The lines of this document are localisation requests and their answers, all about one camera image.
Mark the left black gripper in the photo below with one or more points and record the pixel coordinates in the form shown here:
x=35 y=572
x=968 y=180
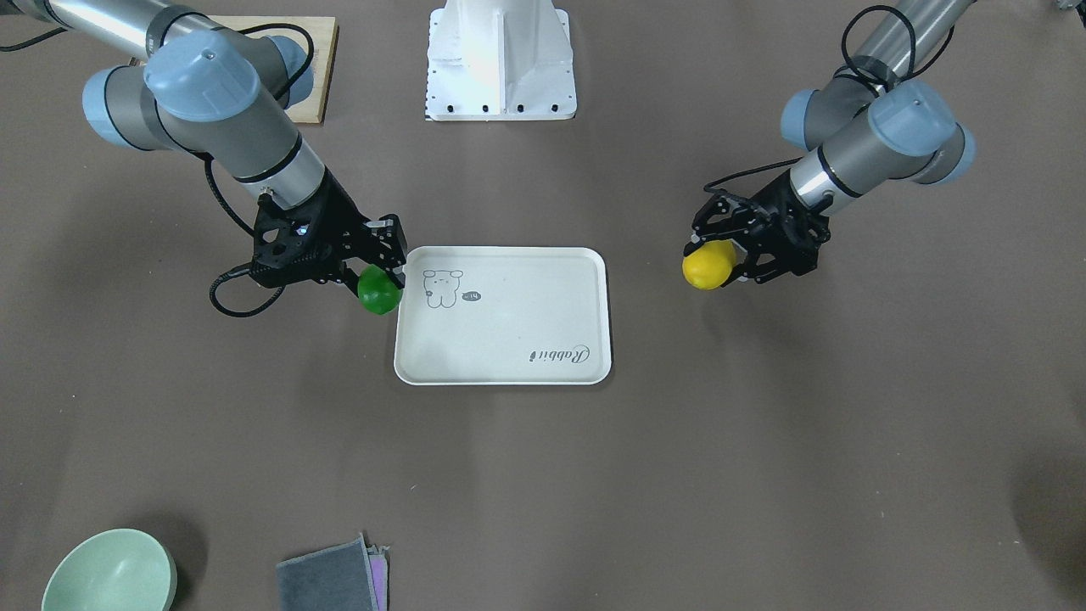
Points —
x=777 y=219

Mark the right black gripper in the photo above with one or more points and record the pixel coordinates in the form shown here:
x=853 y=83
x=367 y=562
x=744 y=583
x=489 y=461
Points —
x=342 y=215

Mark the green lime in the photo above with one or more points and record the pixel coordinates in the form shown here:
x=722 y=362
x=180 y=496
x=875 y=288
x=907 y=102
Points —
x=376 y=292

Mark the yellow lemon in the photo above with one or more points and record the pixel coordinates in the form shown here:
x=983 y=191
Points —
x=709 y=264

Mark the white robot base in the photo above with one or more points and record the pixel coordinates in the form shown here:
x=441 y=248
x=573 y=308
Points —
x=500 y=61

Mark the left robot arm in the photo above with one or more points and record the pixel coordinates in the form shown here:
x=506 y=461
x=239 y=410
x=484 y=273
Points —
x=874 y=121

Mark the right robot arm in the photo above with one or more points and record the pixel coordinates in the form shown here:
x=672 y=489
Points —
x=223 y=96

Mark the white rabbit tray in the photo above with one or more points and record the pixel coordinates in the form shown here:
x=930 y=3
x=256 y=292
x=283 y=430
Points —
x=491 y=315

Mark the grey folded cloth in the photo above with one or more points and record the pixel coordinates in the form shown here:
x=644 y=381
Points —
x=350 y=576

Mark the green bowl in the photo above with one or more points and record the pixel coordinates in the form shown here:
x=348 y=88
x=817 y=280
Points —
x=121 y=569

